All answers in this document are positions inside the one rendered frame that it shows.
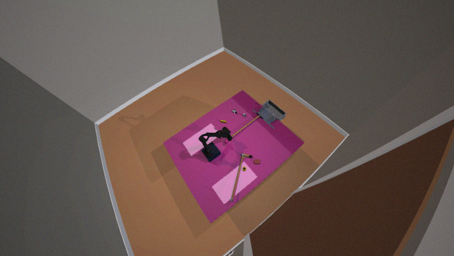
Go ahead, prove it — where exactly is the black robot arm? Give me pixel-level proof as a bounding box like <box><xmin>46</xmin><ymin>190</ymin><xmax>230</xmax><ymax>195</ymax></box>
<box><xmin>198</xmin><ymin>127</ymin><xmax>231</xmax><ymax>159</ymax></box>

